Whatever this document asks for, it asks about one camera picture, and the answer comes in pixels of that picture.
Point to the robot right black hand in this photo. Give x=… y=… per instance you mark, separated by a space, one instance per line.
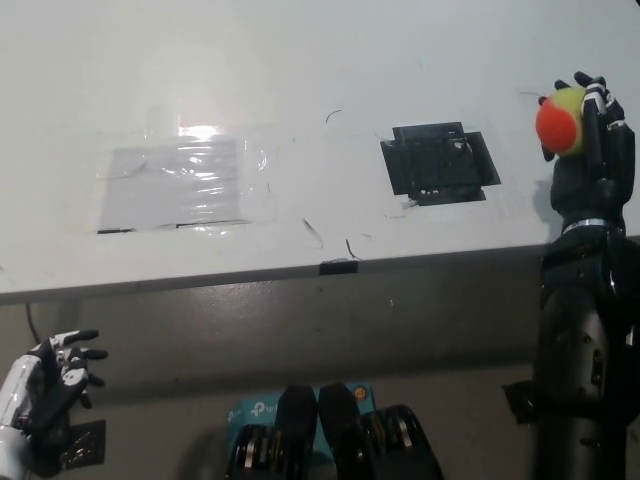
x=600 y=185

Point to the robot left white black hand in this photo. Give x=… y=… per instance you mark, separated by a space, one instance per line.
x=52 y=395

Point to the black floor tape patch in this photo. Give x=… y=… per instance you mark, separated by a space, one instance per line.
x=520 y=402
x=87 y=442

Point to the grey sheet under clear tape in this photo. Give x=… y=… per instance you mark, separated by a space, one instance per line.
x=170 y=185

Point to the black tape square patch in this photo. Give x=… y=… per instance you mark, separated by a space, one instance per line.
x=430 y=160

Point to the teal tp-link box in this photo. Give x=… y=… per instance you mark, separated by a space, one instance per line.
x=255 y=410

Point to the small black edge tape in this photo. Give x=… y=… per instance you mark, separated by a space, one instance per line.
x=338 y=268

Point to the orange yellow Wilson tennis ball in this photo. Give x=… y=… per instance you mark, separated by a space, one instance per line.
x=559 y=125

